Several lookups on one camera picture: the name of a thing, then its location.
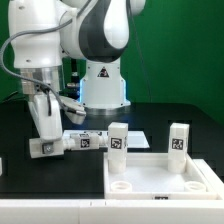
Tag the white front fence bar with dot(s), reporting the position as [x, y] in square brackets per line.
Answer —
[111, 212]

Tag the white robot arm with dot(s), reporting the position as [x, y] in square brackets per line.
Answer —
[42, 33]

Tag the white left fence piece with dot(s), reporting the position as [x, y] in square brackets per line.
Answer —
[1, 169]

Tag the white square table top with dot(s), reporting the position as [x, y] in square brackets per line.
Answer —
[147, 177]

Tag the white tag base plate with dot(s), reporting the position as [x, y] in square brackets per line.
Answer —
[135, 139]

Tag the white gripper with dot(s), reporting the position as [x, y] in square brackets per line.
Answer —
[45, 112]

